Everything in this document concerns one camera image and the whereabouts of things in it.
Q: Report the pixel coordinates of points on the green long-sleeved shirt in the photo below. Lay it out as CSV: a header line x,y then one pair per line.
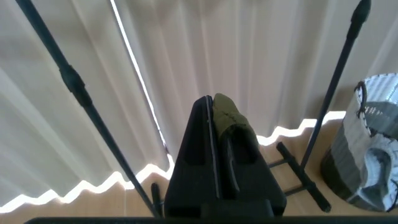
x,y
227,115

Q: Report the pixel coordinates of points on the white laundry basket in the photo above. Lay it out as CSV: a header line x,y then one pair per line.
x,y
345,149

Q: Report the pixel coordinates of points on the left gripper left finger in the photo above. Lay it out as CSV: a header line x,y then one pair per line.
x,y
192,168

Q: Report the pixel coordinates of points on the black clothes rack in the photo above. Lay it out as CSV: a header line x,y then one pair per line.
x,y
74,84

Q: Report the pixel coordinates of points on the pale grey shorts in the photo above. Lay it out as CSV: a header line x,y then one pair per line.
x,y
379,174

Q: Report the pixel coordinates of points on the beige curtain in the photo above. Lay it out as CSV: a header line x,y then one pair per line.
x,y
186,46

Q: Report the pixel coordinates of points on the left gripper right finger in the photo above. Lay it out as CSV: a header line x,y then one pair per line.
x,y
252,177

